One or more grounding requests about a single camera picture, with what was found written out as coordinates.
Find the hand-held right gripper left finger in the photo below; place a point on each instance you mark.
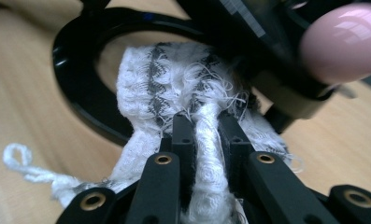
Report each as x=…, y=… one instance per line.
x=161, y=186

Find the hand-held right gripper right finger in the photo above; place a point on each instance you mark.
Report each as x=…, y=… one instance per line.
x=273, y=193

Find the white patterned cloth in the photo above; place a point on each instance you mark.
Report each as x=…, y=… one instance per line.
x=136, y=84

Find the black wavy tray stand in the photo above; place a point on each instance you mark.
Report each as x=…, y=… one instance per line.
x=80, y=93

